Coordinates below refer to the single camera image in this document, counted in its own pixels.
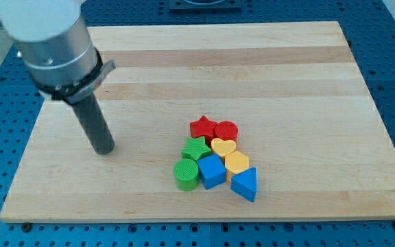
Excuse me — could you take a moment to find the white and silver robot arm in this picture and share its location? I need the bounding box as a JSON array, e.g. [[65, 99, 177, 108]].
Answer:
[[0, 0, 115, 104]]

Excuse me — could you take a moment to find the yellow hexagon block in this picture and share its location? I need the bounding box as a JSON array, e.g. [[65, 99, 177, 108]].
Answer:
[[224, 151, 250, 182]]

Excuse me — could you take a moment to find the blue triangle block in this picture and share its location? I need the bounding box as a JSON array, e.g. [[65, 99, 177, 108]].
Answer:
[[230, 167, 258, 202]]

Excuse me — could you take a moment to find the red star block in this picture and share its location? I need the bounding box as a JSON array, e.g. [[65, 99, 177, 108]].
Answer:
[[189, 115, 217, 145]]

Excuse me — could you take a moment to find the green star block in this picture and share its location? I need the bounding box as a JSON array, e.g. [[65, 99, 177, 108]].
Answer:
[[181, 137, 212, 161]]

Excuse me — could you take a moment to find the red cylinder block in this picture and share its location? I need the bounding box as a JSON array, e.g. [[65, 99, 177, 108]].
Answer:
[[214, 121, 239, 141]]

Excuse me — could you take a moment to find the yellow heart block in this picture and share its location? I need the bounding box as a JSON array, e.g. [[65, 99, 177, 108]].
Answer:
[[211, 138, 237, 161]]

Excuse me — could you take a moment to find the green cylinder block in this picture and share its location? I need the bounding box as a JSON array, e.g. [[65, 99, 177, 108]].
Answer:
[[173, 158, 199, 191]]

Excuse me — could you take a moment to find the blue cube block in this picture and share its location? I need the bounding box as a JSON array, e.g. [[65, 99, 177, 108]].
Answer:
[[197, 154, 226, 189]]

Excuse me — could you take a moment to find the light wooden board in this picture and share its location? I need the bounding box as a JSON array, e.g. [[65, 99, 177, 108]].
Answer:
[[0, 21, 395, 224]]

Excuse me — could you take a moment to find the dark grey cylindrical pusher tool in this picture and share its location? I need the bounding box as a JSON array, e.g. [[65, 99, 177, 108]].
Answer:
[[71, 94, 115, 155]]

